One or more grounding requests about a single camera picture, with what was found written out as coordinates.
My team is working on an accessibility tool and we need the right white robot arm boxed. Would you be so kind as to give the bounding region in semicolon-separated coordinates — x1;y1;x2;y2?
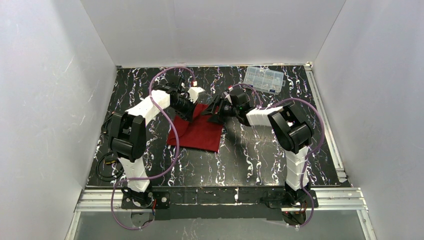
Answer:
202;90;314;206

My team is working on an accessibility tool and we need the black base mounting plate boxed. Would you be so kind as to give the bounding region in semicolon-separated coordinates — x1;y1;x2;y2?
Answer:
118;186;319;222

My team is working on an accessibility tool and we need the black coiled cable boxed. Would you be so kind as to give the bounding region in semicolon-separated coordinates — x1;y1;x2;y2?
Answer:
95;151;127;183
100;113;115;143

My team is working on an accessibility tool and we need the purple cable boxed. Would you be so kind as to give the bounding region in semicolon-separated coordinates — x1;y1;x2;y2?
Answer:
228;82;327;229
110;66;199;231

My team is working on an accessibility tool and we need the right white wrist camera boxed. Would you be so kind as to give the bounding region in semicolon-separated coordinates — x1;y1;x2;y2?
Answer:
222;89;232;103

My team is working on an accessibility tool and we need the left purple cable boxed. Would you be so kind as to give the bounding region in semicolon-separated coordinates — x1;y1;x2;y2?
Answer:
110;66;199;231

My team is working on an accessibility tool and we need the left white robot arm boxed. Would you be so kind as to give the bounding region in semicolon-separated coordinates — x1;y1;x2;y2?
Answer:
108;75;205;208

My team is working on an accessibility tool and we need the lower black coiled cable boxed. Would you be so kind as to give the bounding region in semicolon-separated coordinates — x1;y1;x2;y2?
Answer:
95;151;127;183

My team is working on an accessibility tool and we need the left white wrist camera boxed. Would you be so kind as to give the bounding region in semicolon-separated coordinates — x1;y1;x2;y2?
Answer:
187;86;205;103

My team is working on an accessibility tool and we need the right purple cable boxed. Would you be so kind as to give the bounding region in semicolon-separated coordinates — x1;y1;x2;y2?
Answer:
228;82;327;229

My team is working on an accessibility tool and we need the red cloth napkin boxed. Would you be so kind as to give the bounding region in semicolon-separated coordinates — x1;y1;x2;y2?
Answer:
166;103;223;153

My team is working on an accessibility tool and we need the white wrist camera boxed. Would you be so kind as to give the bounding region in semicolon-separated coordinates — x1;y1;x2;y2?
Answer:
222;89;232;103
187;86;205;103

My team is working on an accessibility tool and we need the upper black coiled cable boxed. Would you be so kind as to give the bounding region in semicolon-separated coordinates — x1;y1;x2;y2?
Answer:
100;113;115;143

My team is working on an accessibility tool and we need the clear plastic compartment box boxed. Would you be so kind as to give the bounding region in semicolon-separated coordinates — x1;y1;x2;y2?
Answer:
243;66;287;95

